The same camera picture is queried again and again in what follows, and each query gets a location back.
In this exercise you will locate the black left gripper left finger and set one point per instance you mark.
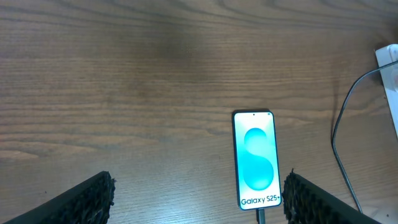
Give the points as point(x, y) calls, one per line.
point(86, 203)

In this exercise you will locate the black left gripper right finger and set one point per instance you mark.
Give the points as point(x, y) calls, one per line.
point(306, 203)

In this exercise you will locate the blue Galaxy smartphone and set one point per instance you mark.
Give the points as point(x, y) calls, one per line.
point(256, 159)

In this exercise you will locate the white charger plug adapter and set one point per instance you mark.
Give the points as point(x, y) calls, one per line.
point(384, 56)

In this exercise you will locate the white power strip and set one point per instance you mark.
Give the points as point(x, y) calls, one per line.
point(393, 105)

